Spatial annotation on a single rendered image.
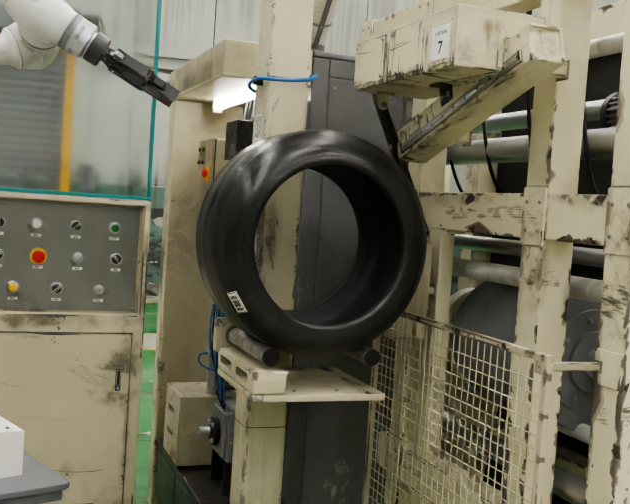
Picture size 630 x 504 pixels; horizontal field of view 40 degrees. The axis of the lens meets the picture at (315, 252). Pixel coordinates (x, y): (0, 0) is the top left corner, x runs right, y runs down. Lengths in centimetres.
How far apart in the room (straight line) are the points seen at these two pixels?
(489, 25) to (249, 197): 70
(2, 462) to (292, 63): 135
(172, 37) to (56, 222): 884
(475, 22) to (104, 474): 180
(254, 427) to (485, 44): 128
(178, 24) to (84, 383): 905
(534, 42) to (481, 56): 13
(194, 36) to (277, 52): 901
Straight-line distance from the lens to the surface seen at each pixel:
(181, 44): 1156
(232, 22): 1165
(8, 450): 206
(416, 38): 229
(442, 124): 239
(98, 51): 215
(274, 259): 256
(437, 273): 272
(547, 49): 212
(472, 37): 213
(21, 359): 284
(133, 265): 288
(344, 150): 222
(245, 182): 216
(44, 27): 215
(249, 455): 265
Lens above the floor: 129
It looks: 3 degrees down
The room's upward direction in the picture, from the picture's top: 4 degrees clockwise
